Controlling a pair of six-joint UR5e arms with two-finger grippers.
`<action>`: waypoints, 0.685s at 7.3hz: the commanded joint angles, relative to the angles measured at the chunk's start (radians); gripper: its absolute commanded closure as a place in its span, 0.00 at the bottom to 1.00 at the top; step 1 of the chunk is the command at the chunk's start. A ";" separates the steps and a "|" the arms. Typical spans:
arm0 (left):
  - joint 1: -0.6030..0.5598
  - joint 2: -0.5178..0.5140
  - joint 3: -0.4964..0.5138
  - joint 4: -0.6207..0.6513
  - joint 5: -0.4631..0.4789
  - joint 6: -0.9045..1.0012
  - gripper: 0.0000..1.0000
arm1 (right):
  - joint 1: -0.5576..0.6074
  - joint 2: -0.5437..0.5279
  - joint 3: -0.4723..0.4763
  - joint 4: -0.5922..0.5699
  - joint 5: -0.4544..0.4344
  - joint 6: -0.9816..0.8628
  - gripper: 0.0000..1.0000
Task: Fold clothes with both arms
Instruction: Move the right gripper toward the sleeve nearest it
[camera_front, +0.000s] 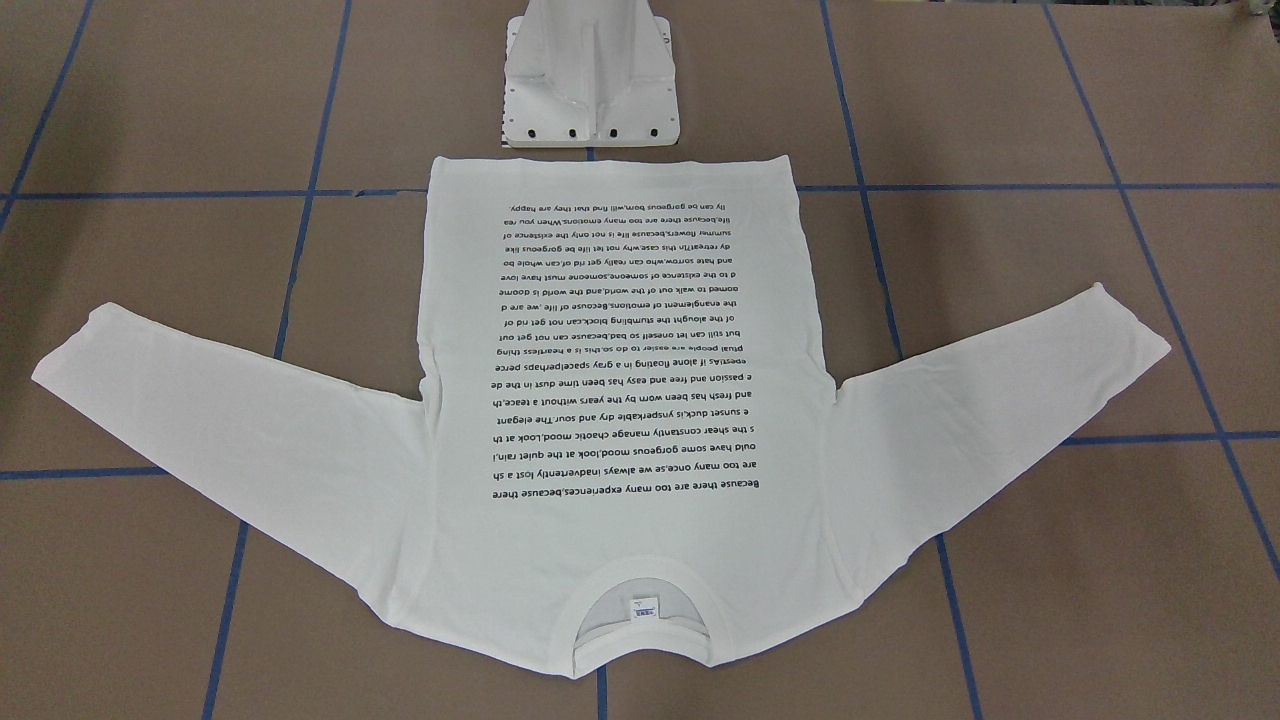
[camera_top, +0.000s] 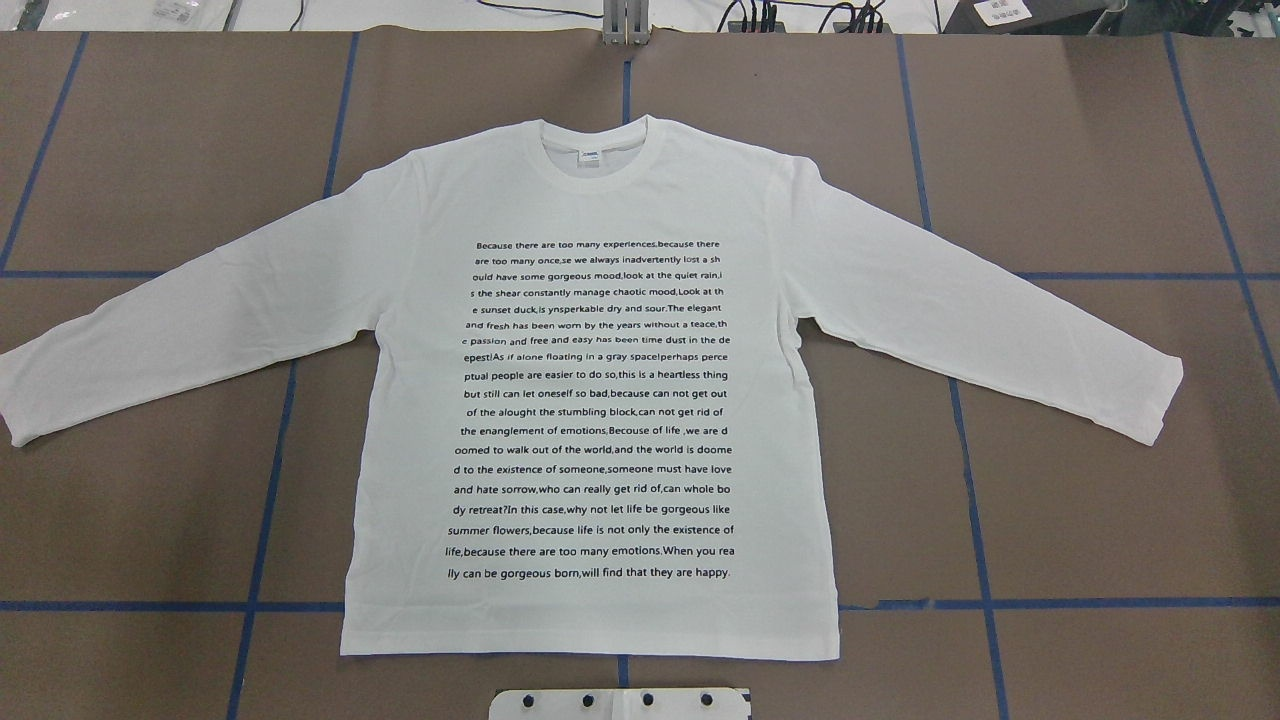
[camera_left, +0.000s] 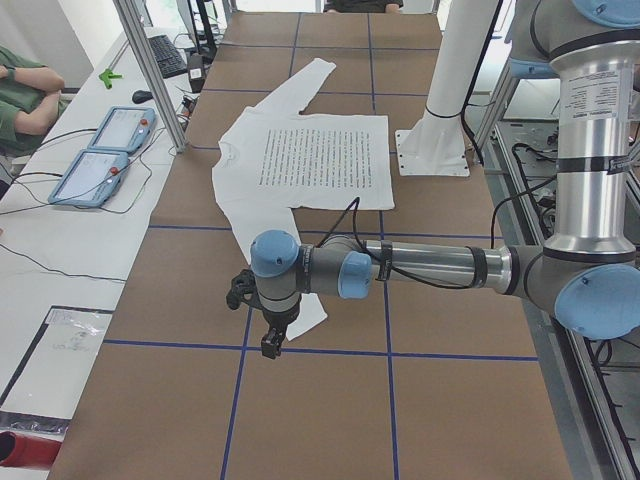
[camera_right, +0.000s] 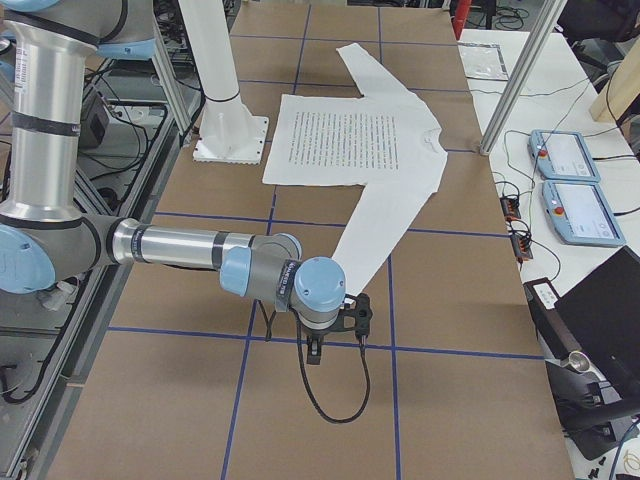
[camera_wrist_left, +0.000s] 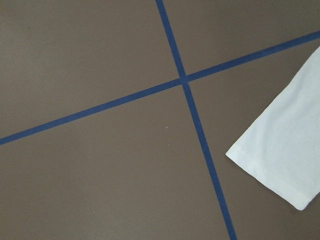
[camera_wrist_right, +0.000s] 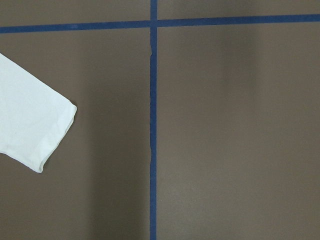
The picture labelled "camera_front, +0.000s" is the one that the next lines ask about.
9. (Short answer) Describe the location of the white long-sleeve printed shirt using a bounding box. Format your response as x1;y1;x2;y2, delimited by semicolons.
33;158;1170;678

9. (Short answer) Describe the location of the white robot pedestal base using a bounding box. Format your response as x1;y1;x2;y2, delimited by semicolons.
502;1;680;147

